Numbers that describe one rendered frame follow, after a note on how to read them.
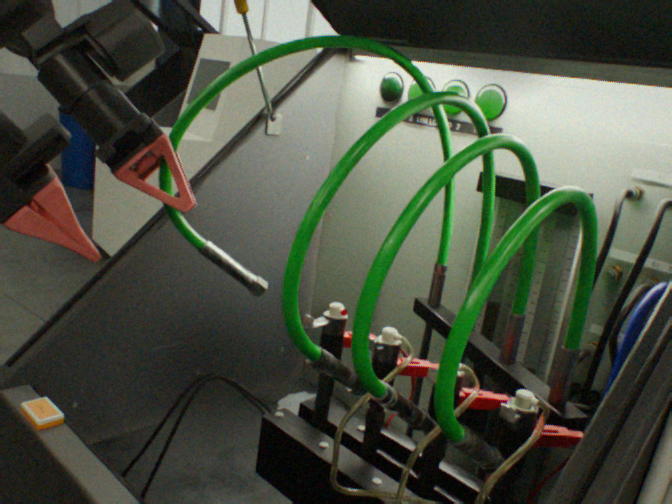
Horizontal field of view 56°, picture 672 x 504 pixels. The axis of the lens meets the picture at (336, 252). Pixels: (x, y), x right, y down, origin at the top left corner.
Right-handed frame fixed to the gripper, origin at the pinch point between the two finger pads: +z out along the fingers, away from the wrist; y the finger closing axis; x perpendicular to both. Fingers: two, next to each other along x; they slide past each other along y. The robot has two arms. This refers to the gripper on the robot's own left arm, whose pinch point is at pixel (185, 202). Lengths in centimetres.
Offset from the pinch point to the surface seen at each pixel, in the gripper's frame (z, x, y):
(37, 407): 6.1, 29.2, 5.9
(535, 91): 17.8, -43.2, 9.2
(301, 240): 10.3, -6.3, -17.7
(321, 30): -84, -161, 501
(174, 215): 0.2, 1.8, 0.3
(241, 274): 10.1, 1.0, 4.0
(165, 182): -2.9, 0.1, -0.9
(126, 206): -53, 50, 336
